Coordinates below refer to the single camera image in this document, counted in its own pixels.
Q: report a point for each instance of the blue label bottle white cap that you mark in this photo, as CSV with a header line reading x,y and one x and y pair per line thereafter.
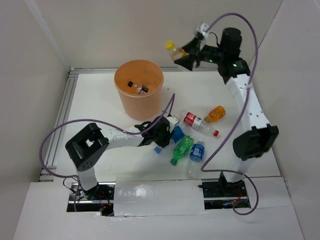
x,y
195,160

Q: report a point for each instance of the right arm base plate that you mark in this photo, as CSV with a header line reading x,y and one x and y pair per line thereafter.
x,y
215,197

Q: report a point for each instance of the orange plastic bin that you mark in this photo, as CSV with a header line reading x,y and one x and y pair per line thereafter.
x,y
139,83

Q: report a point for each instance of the red label clear water bottle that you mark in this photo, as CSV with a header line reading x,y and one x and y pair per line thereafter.
x,y
198,124

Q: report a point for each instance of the black cap clear bottle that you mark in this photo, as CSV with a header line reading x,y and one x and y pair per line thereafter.
x,y
139,89

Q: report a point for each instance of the yellow cap clear bottle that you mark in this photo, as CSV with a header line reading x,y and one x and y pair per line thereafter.
x,y
174,51

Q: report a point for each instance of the aluminium frame rail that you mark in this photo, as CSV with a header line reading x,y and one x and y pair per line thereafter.
x,y
91,94

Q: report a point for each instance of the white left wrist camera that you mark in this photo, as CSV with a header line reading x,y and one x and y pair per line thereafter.
x,y
173,122

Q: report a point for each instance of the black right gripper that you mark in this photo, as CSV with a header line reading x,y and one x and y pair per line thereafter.
x,y
192,47

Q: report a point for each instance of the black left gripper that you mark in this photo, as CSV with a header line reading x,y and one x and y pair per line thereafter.
x,y
166,141

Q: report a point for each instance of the green plastic bottle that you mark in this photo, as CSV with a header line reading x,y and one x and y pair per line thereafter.
x,y
181,150

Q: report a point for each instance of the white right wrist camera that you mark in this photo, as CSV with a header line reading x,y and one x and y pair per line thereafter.
x,y
200,30

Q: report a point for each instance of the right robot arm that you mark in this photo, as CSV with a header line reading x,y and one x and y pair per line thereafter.
x,y
258,134

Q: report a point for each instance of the orange juice bottle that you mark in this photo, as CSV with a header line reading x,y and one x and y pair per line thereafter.
x,y
215,115

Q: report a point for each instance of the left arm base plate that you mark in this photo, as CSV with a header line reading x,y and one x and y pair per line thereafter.
x,y
100,200

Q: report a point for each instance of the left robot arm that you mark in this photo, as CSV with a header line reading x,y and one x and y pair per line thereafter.
x,y
89,144

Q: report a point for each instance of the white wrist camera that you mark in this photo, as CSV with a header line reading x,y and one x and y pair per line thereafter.
x,y
173,122
200,30

